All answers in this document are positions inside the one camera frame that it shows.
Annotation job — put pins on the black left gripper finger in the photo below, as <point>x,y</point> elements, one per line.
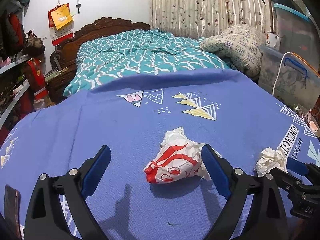
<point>54,198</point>
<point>254,208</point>

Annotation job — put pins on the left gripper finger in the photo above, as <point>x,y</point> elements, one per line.
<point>309,171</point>
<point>286,181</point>

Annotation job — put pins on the beige round trash bin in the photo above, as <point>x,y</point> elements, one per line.
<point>308,118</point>

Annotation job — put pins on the white crumpled tissue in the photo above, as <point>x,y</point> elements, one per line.
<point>270,159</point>

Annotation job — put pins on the red white crumpled bag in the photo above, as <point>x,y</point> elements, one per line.
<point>178,158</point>

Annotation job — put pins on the blue patterned bed sheet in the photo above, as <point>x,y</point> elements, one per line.
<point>131,115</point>

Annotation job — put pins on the white mug with star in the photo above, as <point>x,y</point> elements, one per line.
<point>273,40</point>

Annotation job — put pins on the metal shelf with clutter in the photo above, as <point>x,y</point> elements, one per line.
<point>16,97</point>

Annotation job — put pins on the upper clear storage box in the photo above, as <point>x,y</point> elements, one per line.
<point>297,34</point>

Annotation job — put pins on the cream grid pattern pillow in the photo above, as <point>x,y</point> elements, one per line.
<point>239,45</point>

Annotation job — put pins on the teal patterned quilt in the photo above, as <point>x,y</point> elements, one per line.
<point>138,51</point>

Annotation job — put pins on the beige leaf print curtain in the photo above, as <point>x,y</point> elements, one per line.
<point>206,18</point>

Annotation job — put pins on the clear storage box blue handle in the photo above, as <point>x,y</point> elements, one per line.
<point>288,78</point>

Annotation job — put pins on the red yellow wall calendar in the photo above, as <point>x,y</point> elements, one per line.
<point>60,23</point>

